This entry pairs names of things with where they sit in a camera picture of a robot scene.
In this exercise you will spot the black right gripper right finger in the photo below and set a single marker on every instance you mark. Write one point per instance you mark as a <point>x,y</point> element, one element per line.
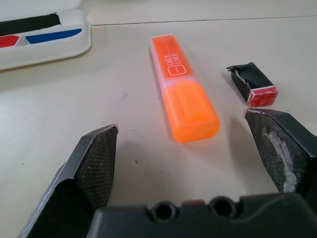
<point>280,146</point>

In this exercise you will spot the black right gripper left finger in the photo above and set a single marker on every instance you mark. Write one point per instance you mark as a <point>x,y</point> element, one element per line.
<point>81,173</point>

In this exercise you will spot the red eraser in black sleeve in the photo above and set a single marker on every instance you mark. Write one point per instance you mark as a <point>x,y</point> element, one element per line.
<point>252,81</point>

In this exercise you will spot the orange highlighter pen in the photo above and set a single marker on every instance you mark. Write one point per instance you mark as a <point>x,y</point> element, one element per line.
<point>184,99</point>

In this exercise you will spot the white tray with coloured strips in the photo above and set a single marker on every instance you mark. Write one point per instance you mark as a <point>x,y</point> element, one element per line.
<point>53,45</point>

